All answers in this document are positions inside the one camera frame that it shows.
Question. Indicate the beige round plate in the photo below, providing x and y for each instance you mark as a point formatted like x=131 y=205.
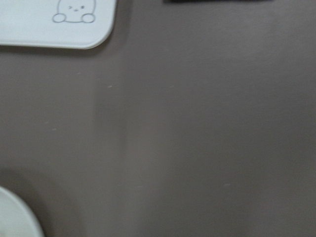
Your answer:
x=16 y=218

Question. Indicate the cream rabbit tray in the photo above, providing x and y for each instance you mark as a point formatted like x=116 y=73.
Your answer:
x=71 y=24

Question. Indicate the grey folded cloth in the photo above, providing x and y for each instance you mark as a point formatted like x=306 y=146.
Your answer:
x=196 y=1

